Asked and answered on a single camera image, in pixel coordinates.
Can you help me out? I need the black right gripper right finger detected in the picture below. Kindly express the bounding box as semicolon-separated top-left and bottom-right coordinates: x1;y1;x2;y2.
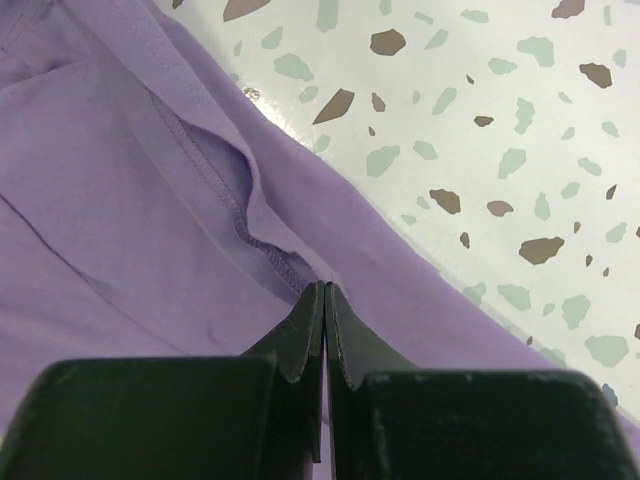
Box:
324;284;639;479

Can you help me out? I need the purple t shirt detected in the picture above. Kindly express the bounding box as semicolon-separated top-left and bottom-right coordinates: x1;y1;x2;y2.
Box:
1;1;639;451

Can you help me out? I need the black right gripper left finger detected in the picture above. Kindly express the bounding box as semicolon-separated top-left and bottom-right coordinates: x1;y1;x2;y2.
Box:
1;282;325;479

